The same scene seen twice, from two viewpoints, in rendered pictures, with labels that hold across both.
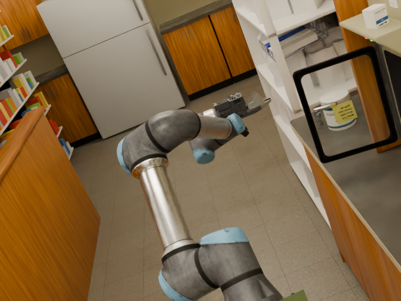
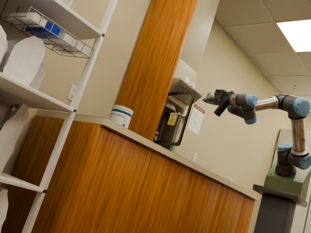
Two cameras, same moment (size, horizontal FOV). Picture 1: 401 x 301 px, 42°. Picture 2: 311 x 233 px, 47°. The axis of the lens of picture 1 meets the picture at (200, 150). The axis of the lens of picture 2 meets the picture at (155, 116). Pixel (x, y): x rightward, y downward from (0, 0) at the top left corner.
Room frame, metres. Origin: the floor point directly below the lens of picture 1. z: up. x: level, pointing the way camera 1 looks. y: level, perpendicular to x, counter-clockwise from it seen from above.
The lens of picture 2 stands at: (3.77, 0.91, 0.60)
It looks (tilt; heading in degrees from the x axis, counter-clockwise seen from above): 13 degrees up; 220
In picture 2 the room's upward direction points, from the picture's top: 18 degrees clockwise
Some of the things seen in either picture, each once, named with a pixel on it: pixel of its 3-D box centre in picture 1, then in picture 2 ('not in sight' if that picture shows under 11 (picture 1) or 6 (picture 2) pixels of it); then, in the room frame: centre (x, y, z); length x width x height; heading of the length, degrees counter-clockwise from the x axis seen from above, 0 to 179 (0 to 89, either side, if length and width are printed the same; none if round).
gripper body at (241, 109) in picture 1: (231, 108); (224, 98); (1.89, -0.17, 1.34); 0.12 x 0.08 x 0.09; 87
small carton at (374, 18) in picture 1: (375, 16); (190, 86); (1.58, -0.66, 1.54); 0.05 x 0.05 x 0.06; 15
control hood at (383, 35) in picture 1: (375, 37); (184, 92); (1.63, -0.67, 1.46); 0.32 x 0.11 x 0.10; 177
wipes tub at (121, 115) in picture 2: not in sight; (120, 119); (2.21, -0.65, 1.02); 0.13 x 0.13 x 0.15
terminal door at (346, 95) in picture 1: (346, 107); (172, 117); (1.81, -0.57, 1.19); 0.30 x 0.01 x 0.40; 77
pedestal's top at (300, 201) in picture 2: not in sight; (280, 195); (1.05, 0.03, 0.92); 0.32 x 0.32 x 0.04; 2
